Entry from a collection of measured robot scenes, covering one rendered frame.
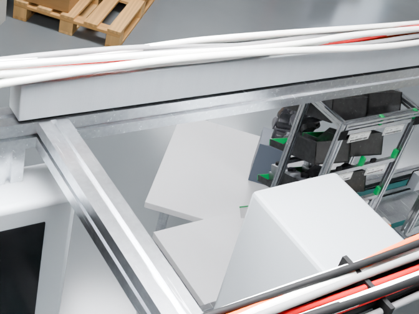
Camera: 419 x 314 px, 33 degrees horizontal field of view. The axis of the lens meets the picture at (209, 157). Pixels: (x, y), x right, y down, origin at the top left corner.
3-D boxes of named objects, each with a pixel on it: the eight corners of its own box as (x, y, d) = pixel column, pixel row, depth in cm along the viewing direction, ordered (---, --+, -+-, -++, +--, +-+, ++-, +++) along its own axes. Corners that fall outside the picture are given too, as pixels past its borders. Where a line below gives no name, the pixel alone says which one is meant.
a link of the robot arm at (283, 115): (292, 50, 289) (294, 52, 283) (308, 54, 290) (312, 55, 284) (273, 126, 296) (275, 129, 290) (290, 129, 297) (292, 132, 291)
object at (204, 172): (179, 118, 339) (181, 113, 338) (360, 171, 338) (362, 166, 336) (143, 207, 282) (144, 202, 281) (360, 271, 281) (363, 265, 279)
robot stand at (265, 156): (251, 162, 318) (263, 126, 307) (281, 171, 318) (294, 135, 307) (247, 180, 307) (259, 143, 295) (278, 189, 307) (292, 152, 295)
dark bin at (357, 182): (288, 173, 261) (290, 154, 259) (318, 171, 267) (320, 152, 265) (332, 194, 237) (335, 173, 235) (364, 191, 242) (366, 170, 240)
